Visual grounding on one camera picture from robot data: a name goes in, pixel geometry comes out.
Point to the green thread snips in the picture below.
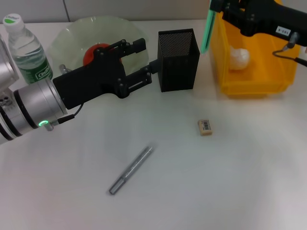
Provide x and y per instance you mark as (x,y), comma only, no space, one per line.
(207,31)

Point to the pale green wavy fruit plate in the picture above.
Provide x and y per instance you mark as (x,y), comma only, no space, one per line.
(69,40)

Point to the yellow plastic bin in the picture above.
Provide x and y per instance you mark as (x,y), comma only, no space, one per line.
(263,72)

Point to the grey pen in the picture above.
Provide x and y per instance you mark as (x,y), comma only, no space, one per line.
(132,169)

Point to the black mesh pen holder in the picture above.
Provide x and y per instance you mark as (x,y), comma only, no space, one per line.
(182,69)

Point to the white paper ball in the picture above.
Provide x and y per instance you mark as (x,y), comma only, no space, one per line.
(239,58)

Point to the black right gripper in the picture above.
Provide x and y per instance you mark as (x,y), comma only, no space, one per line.
(268,16)

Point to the orange fruit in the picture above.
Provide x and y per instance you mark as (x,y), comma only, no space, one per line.
(90,56)

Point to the beige eraser with barcode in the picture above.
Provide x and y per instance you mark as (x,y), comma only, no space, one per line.
(205,128)

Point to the clear bottle with green label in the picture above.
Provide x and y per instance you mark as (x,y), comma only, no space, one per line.
(28,52)

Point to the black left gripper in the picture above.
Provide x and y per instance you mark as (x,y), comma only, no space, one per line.
(91,81)

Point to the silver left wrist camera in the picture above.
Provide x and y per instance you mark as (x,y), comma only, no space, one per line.
(8,67)

